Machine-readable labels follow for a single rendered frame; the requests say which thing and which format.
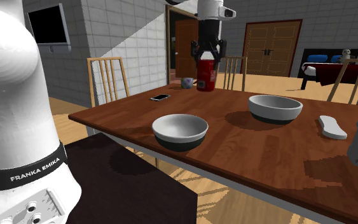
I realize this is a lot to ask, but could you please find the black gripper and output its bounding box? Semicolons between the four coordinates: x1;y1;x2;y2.
190;19;228;71

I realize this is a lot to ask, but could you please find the brown open door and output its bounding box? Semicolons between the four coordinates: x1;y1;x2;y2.
174;18;200;80

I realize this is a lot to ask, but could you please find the red can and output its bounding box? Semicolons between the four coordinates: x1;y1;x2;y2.
196;58;217;92

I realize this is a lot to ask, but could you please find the patterned cup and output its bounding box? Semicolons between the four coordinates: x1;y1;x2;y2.
180;77;195;90

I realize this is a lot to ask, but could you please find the light wooden chair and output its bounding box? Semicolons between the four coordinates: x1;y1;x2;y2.
214;55;249;92
86;56;131;109
326;57;358;108

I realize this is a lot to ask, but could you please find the brown double door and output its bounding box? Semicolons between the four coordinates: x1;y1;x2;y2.
242;18;304;78

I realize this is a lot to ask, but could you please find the black smartphone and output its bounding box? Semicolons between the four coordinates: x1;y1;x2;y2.
149;94;172;102

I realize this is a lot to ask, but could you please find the white bowl with black base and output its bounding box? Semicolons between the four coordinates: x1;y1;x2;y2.
151;113;210;153
247;94;304;126

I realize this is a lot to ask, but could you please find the brown wooden table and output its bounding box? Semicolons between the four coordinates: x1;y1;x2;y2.
67;81;358;224

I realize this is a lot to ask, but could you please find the bed with red blanket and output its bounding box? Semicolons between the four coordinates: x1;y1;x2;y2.
299;48;358;91

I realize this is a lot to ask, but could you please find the white remote control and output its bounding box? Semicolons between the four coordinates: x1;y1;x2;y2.
317;115;348;141

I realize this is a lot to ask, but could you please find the dark robot stand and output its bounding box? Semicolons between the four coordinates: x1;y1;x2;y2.
63;132;198;224

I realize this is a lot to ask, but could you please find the black window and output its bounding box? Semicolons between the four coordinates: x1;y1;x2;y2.
26;3;72;52

